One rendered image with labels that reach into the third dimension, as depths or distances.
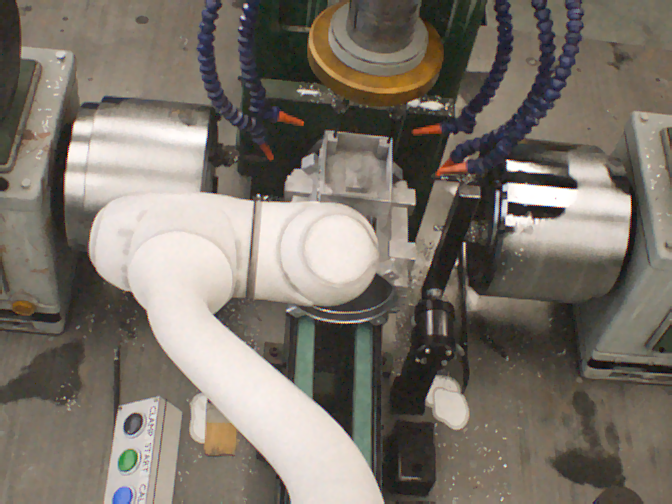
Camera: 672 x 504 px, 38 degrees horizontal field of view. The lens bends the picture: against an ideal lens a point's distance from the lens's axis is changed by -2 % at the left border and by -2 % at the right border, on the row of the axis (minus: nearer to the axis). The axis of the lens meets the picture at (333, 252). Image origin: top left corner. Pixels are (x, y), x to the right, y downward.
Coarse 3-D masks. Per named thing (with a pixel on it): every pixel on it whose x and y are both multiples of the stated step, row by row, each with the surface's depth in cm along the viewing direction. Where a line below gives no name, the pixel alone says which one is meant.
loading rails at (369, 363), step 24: (288, 336) 152; (312, 336) 153; (360, 336) 154; (288, 360) 149; (312, 360) 151; (360, 360) 152; (384, 360) 163; (312, 384) 149; (336, 384) 157; (360, 384) 149; (360, 408) 147; (360, 432) 145; (384, 456) 154
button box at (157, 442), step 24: (120, 408) 128; (144, 408) 126; (168, 408) 127; (120, 432) 126; (144, 432) 124; (168, 432) 126; (144, 456) 122; (168, 456) 124; (120, 480) 122; (144, 480) 120; (168, 480) 123
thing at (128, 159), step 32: (96, 128) 140; (128, 128) 140; (160, 128) 141; (192, 128) 142; (96, 160) 138; (128, 160) 139; (160, 160) 139; (192, 160) 139; (224, 160) 152; (64, 192) 145; (96, 192) 138; (128, 192) 139
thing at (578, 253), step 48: (528, 144) 149; (576, 144) 153; (480, 192) 156; (528, 192) 143; (576, 192) 144; (624, 192) 147; (480, 240) 149; (528, 240) 144; (576, 240) 144; (624, 240) 146; (480, 288) 152; (528, 288) 149; (576, 288) 149
